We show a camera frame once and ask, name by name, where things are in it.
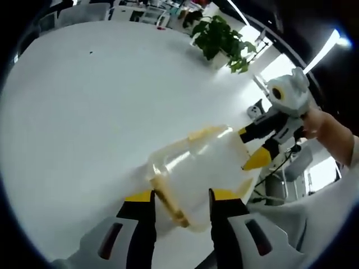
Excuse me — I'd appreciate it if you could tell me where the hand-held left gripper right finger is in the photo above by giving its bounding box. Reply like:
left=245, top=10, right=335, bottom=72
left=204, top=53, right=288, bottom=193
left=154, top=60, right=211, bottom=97
left=208, top=188, right=306, bottom=269

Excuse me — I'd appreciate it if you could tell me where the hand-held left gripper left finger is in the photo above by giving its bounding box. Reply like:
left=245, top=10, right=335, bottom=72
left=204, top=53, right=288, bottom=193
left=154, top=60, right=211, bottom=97
left=51, top=189, right=157, bottom=269

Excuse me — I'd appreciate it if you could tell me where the clear plastic jar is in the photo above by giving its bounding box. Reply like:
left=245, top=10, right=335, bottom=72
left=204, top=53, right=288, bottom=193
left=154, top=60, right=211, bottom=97
left=144, top=123, right=256, bottom=234

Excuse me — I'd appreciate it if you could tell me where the person's right hand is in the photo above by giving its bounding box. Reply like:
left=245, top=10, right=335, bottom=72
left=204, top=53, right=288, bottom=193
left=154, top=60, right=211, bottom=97
left=301, top=107, right=332, bottom=140

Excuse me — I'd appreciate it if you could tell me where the small white device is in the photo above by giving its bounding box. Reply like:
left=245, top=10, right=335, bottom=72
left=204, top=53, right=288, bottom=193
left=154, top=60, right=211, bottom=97
left=247, top=99, right=268, bottom=118

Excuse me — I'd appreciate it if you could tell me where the grey office chair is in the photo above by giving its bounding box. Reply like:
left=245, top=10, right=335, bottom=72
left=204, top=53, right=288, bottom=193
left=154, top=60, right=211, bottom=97
left=285, top=145, right=314, bottom=183

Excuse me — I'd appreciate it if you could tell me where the long ceiling light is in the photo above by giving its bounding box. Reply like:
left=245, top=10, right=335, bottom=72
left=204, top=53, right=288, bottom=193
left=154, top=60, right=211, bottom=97
left=303, top=29, right=342, bottom=74

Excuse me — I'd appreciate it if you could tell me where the green potted plant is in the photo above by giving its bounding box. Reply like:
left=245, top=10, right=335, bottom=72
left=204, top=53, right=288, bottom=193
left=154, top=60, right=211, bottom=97
left=190, top=15, right=258, bottom=75

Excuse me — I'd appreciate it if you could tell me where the black cable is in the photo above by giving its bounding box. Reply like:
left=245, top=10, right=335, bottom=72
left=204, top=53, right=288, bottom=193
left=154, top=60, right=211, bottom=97
left=251, top=145, right=301, bottom=194

